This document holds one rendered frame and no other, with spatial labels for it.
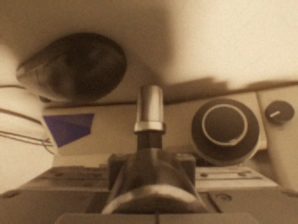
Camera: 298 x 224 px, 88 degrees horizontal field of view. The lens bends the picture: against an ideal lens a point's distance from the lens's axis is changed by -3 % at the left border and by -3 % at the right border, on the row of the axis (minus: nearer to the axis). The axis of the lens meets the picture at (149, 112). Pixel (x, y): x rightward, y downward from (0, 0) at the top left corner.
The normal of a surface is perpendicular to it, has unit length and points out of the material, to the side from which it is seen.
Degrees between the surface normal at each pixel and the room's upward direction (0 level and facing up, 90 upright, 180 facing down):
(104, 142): 49
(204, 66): 0
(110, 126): 80
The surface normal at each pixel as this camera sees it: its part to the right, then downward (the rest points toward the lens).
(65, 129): -0.26, 0.40
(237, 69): 0.00, 0.94
